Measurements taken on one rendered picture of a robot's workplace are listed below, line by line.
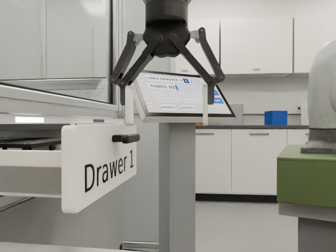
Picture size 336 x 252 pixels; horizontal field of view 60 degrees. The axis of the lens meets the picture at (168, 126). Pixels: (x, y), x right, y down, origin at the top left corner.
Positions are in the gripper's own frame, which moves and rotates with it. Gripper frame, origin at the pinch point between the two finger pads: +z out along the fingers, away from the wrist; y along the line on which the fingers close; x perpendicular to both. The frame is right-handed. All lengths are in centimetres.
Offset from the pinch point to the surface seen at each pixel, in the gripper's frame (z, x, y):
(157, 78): -22, -94, 20
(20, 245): 17.8, 14.0, 18.5
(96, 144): 3.9, 10.6, 8.6
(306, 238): 27.6, -20.9, -29.6
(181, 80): -22, -103, 9
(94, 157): 5.7, 11.4, 8.6
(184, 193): 37, -98, 6
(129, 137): 3.0, 6.2, 5.0
